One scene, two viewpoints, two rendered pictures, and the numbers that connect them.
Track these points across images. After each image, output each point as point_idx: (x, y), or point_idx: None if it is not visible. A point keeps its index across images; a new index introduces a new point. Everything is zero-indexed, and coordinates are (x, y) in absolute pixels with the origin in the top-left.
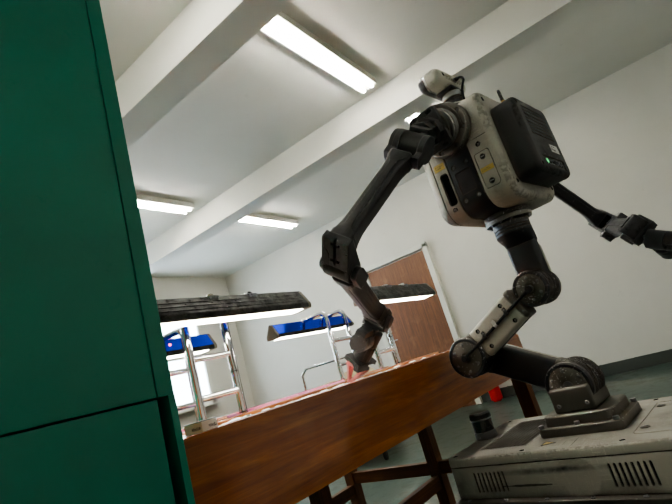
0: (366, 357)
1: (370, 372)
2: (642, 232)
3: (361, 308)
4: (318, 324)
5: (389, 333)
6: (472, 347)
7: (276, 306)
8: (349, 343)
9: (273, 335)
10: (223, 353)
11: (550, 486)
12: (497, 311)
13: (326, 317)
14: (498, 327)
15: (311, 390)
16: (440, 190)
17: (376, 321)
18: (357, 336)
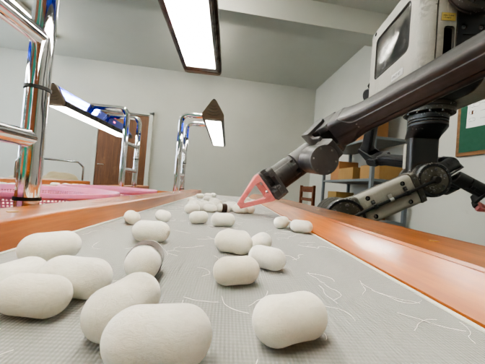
0: (290, 183)
1: (138, 186)
2: (456, 171)
3: (385, 110)
4: (106, 119)
5: (185, 160)
6: (357, 211)
7: (219, 16)
8: (312, 154)
9: (55, 98)
10: (28, 19)
11: None
12: (398, 187)
13: (128, 115)
14: (391, 202)
15: (125, 191)
16: (437, 40)
17: (348, 141)
18: (330, 149)
